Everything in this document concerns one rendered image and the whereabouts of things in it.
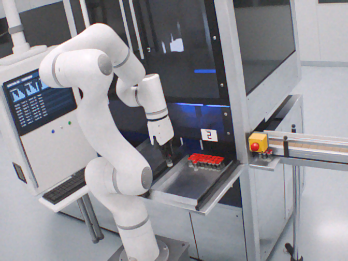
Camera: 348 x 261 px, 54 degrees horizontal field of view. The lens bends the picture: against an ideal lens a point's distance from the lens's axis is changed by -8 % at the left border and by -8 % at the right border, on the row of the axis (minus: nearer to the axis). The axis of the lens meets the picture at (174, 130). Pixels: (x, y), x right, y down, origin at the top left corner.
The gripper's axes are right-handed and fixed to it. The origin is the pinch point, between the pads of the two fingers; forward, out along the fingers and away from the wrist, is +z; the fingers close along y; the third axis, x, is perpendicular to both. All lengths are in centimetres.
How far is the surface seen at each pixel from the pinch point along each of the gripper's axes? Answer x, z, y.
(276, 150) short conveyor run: 26, 22, -50
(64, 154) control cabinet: -87, 11, -14
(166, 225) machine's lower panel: -52, 75, -44
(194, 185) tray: -2.6, 24.7, -16.5
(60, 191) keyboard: -77, 25, 4
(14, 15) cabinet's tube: -86, -73, -8
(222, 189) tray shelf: 10.8, 26.0, -17.4
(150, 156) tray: -41, 21, -35
